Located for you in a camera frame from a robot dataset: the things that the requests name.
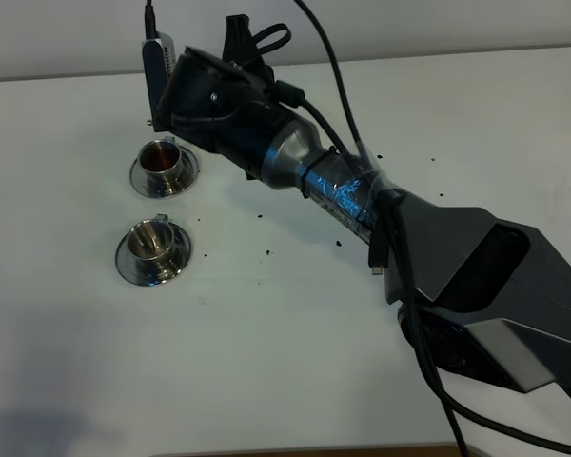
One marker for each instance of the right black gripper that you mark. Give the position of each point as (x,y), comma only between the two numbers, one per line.
(221,109)

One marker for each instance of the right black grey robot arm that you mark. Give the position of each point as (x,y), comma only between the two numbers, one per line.
(490,297)

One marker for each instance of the far stainless steel saucer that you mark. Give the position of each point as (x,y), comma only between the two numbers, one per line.
(187,178)

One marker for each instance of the stainless steel saucer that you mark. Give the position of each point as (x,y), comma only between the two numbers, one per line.
(187,178)
(144,275)

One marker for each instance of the far stainless steel teacup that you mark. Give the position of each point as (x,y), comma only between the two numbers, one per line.
(161,162)

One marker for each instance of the stainless steel teacup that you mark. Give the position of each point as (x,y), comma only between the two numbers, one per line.
(161,162)
(151,241)

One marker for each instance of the near stainless steel teacup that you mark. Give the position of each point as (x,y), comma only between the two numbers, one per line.
(151,241)

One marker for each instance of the near stainless steel saucer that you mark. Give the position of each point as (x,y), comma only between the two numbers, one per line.
(144,275)

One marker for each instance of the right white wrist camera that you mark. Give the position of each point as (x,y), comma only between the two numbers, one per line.
(159,61)

